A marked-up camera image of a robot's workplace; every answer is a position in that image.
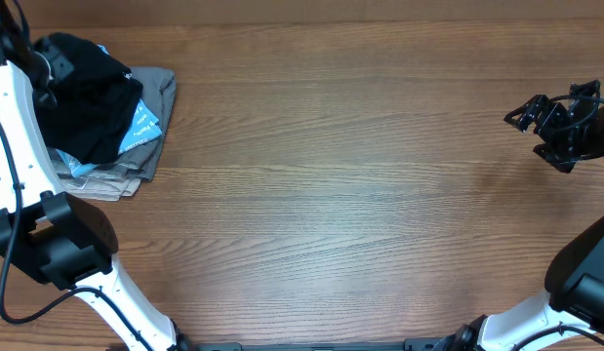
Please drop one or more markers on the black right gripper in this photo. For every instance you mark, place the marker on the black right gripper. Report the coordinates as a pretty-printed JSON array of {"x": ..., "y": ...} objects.
[{"x": 550, "y": 112}]

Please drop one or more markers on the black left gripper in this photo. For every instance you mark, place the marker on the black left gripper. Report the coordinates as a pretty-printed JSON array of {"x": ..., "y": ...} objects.
[{"x": 63, "y": 69}]

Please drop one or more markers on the black t-shirt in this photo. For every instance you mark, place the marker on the black t-shirt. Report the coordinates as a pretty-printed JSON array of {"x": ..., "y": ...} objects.
[{"x": 90, "y": 61}]

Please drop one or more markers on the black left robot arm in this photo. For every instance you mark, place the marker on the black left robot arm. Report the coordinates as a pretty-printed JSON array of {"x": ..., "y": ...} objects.
[{"x": 46, "y": 233}]

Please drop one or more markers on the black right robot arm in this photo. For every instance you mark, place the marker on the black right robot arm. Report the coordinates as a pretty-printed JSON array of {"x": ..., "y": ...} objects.
[{"x": 571, "y": 303}]

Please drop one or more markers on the folded black garment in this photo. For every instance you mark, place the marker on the folded black garment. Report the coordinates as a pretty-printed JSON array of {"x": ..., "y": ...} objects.
[{"x": 91, "y": 118}]

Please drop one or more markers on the folded grey garment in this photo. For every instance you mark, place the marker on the folded grey garment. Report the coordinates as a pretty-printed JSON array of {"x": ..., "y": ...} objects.
[{"x": 141, "y": 147}]

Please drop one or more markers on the folded light blue garment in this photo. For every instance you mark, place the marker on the folded light blue garment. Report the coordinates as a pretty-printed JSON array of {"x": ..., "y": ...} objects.
[{"x": 107, "y": 110}]

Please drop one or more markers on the folded beige garment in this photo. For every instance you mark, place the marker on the folded beige garment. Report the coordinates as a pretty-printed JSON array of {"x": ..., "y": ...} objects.
[{"x": 91, "y": 188}]

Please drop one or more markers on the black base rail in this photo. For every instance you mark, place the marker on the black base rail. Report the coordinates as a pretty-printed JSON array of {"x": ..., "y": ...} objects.
[{"x": 409, "y": 344}]

